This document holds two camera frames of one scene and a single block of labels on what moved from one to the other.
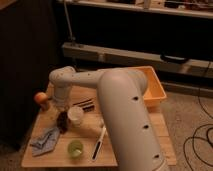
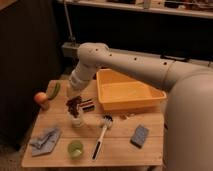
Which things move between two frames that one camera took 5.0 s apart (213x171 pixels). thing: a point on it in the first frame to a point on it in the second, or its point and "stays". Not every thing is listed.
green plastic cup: x=75 y=149 stays
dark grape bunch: x=62 y=121 to x=72 y=105
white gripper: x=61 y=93 to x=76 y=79
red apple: x=41 y=97 stays
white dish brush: x=98 y=145 stays
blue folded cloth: x=45 y=143 stays
